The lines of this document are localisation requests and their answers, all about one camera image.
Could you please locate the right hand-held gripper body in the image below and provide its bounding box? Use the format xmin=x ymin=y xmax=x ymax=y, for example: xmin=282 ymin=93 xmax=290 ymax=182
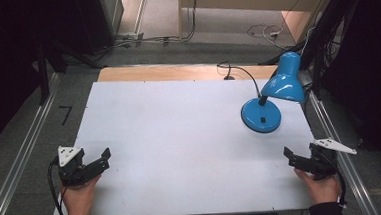
xmin=308 ymin=135 xmax=359 ymax=182

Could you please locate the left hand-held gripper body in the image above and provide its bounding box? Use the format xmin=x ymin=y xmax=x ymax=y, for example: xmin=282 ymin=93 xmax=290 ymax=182
xmin=56 ymin=144 xmax=91 ymax=189

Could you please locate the blue desk lamp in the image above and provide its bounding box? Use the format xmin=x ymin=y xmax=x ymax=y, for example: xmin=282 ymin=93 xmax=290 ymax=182
xmin=236 ymin=50 xmax=310 ymax=135

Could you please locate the person's right hand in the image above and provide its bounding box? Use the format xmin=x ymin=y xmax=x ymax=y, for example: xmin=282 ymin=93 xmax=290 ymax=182
xmin=293 ymin=164 xmax=343 ymax=207

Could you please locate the person's left hand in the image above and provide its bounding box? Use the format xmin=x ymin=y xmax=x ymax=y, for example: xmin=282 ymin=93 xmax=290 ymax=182
xmin=59 ymin=173 xmax=105 ymax=215

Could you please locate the black metal stand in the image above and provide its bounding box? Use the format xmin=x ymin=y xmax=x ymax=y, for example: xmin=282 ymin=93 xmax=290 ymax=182
xmin=33 ymin=42 xmax=52 ymax=106

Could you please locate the wooden table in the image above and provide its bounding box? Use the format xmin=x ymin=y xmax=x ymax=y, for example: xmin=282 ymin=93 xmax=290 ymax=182
xmin=96 ymin=56 xmax=280 ymax=91

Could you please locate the dark cabinet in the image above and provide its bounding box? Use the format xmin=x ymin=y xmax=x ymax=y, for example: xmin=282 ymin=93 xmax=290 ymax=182
xmin=71 ymin=0 xmax=128 ymax=57

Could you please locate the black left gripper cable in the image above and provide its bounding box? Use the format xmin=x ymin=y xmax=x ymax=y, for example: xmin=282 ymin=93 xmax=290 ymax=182
xmin=45 ymin=156 xmax=68 ymax=215

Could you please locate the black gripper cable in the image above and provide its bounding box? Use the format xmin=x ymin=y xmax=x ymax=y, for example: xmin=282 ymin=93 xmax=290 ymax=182
xmin=45 ymin=156 xmax=68 ymax=215
xmin=328 ymin=157 xmax=349 ymax=211

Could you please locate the aluminium rail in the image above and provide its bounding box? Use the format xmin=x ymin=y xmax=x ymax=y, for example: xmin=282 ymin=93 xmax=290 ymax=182
xmin=0 ymin=72 xmax=69 ymax=215
xmin=306 ymin=85 xmax=381 ymax=215

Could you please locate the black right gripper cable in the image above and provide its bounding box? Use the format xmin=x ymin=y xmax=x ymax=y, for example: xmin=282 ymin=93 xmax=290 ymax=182
xmin=328 ymin=157 xmax=349 ymax=211

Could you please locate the black lamp cable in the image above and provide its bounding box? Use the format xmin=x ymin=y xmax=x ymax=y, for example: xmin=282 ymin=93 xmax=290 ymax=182
xmin=216 ymin=58 xmax=263 ymax=101

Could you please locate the white cable with plug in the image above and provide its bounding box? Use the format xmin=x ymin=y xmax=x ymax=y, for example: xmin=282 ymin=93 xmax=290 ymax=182
xmin=246 ymin=22 xmax=288 ymax=53

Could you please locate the bundle of floor cables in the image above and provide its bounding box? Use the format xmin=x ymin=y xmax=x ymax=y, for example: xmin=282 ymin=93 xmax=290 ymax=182
xmin=86 ymin=0 xmax=204 ymax=63

